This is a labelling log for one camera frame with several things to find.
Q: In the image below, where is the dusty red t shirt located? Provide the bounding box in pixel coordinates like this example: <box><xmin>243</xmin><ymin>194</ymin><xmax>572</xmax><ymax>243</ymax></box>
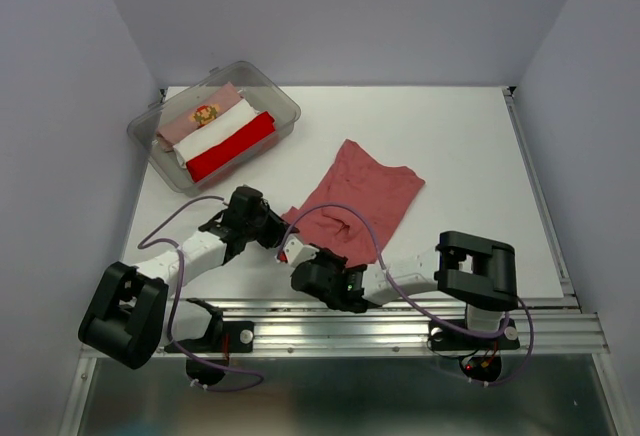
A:
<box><xmin>283</xmin><ymin>140</ymin><xmax>425</xmax><ymax>267</ymax></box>

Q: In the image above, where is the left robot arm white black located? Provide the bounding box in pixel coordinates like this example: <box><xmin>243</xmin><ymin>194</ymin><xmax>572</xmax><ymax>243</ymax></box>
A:
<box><xmin>78</xmin><ymin>186</ymin><xmax>288</xmax><ymax>369</ymax></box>

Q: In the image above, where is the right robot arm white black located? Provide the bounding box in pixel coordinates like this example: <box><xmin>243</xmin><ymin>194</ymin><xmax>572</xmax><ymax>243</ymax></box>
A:
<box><xmin>280</xmin><ymin>231</ymin><xmax>518</xmax><ymax>346</ymax></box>

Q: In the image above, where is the red rolled t shirt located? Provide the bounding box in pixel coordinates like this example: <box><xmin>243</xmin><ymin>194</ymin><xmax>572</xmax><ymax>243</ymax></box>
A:
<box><xmin>186</xmin><ymin>112</ymin><xmax>275</xmax><ymax>182</ymax></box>

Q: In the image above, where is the white rolled t shirt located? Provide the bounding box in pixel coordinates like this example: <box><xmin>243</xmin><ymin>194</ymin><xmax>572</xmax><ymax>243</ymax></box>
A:
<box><xmin>173</xmin><ymin>99</ymin><xmax>258</xmax><ymax>168</ymax></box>

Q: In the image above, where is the clear plastic storage bin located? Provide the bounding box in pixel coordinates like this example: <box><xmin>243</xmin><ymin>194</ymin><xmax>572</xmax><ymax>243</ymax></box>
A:
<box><xmin>127</xmin><ymin>61</ymin><xmax>301</xmax><ymax>195</ymax></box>

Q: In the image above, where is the pink rolled mario t shirt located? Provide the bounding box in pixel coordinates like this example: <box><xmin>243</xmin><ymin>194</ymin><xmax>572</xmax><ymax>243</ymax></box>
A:
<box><xmin>156</xmin><ymin>83</ymin><xmax>242</xmax><ymax>152</ymax></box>

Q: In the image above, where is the aluminium frame rail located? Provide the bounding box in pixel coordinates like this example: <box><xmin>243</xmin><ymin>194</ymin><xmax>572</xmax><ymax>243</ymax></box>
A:
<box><xmin>80</xmin><ymin>297</ymin><xmax>612</xmax><ymax>357</ymax></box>

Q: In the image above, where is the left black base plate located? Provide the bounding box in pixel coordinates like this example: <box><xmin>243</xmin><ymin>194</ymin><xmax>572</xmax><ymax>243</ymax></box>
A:
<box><xmin>172</xmin><ymin>318</ymin><xmax>254</xmax><ymax>354</ymax></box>

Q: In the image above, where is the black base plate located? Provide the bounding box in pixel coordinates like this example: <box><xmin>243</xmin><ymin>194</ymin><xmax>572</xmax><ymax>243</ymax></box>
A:
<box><xmin>428</xmin><ymin>318</ymin><xmax>521</xmax><ymax>353</ymax></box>
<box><xmin>172</xmin><ymin>318</ymin><xmax>254</xmax><ymax>354</ymax></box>

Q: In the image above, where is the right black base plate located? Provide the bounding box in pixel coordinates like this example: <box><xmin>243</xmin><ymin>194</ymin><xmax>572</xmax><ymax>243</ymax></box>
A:
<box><xmin>428</xmin><ymin>318</ymin><xmax>521</xmax><ymax>353</ymax></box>

